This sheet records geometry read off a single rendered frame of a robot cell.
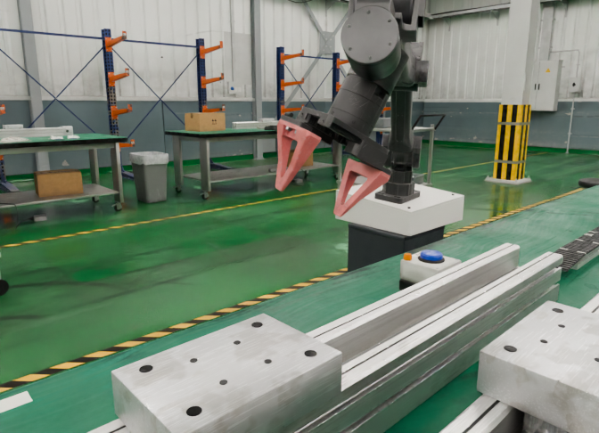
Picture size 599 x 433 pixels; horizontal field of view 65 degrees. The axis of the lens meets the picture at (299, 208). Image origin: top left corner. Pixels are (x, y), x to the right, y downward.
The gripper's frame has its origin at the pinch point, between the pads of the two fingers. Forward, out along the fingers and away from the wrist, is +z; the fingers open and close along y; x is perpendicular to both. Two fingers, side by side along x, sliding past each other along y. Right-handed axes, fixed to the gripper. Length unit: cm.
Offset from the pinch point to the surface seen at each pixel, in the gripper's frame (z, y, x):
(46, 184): 126, 51, 458
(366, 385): 13.3, 2.6, -17.7
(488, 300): 2.2, 24.6, -12.0
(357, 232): 7, 60, 51
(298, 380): 12.6, -8.0, -19.5
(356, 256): 14, 63, 51
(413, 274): 5.8, 34.3, 8.1
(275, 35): -213, 391, 860
